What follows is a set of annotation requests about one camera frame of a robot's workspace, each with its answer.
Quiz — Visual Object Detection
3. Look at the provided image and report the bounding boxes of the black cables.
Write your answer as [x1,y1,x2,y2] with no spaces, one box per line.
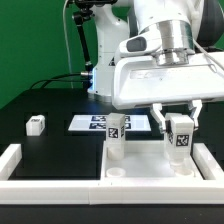
[29,73,94,90]

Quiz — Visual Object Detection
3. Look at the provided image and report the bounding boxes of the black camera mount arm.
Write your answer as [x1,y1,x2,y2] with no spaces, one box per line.
[71,0,118,73]

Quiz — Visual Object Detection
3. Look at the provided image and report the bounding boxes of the white U-shaped obstacle fence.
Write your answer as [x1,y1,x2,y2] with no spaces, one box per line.
[0,143,224,205]

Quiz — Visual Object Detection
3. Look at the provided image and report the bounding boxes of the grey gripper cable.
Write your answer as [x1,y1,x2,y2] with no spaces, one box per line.
[186,0,224,74]

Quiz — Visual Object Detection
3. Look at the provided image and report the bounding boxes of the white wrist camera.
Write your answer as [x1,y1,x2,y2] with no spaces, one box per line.
[118,36,158,58]

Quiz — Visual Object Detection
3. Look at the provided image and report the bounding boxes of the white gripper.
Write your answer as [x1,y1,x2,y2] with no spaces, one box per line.
[111,54,224,134]

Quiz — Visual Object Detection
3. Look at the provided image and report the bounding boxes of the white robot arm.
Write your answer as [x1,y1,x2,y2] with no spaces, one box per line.
[88,0,224,132]

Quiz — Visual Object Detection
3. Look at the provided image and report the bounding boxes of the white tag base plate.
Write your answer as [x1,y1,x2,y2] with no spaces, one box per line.
[68,115,151,131]

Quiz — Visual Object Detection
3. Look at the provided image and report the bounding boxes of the white square table top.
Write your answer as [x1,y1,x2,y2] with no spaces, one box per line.
[101,140,202,180]

